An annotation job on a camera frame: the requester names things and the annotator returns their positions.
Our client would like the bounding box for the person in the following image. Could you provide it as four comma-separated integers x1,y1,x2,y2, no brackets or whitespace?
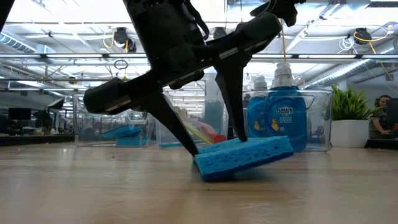
369,95,394,140

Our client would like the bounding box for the yellow cable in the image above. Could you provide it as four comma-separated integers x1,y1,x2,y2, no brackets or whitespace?
279,26,287,65

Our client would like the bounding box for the yellow-green dish brush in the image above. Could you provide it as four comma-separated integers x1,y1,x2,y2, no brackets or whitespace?
174,107,215,146

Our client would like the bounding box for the clear tall plastic bin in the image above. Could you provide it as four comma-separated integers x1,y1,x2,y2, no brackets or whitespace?
154,79,239,149

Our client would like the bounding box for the green plant in white pot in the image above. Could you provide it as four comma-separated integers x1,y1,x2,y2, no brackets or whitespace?
329,85,385,149

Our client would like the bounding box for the blue dish soap bottle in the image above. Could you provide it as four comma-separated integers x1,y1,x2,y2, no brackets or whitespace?
247,76,268,139
263,61,308,152

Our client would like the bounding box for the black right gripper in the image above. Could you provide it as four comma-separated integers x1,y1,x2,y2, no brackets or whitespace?
250,0,307,27

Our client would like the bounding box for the black monitor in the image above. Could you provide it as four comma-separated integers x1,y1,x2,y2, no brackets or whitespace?
7,108,32,122

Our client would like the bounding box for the clear shallow plastic bin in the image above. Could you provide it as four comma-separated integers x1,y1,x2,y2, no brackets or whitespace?
242,89,334,152
72,93,155,148

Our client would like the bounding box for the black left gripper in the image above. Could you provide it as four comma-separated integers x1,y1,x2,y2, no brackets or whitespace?
83,0,283,157

